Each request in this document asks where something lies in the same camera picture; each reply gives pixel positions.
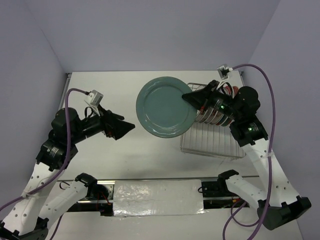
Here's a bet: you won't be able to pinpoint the wire dish rack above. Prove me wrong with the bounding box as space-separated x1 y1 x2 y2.
179 82 248 162

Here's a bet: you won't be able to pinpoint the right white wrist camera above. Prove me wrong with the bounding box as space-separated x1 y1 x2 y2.
217 64 234 89

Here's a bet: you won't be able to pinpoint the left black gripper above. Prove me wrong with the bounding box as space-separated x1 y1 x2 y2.
69 103 135 144

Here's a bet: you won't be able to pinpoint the black metal base rail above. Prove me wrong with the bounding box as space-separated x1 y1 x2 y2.
68 178 242 217

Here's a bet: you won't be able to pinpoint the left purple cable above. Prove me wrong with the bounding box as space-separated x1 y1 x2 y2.
0 88 92 240

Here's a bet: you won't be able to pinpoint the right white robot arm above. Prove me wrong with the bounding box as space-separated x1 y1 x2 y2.
182 80 312 230

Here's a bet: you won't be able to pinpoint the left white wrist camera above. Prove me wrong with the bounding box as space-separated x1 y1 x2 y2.
84 90 104 108

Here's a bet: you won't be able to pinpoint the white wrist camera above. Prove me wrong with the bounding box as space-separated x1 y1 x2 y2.
217 64 234 89
84 90 104 108

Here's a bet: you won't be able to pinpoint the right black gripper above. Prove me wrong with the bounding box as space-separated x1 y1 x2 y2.
181 79 241 120

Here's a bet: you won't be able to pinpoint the green rim lettered plate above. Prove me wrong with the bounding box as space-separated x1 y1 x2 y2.
199 109 212 123

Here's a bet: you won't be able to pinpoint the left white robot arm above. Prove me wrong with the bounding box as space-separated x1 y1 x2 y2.
0 106 135 240

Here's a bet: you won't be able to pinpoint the white plate red characters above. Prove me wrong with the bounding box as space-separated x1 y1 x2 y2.
210 112 224 125

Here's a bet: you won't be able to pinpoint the red teal floral plate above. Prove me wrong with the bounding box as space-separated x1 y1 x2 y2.
216 84 233 127
231 86 239 99

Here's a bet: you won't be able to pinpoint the silver foil tape sheet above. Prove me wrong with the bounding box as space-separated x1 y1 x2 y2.
112 179 205 217

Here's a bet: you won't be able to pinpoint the teal green plate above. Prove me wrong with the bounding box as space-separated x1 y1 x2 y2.
135 76 197 139

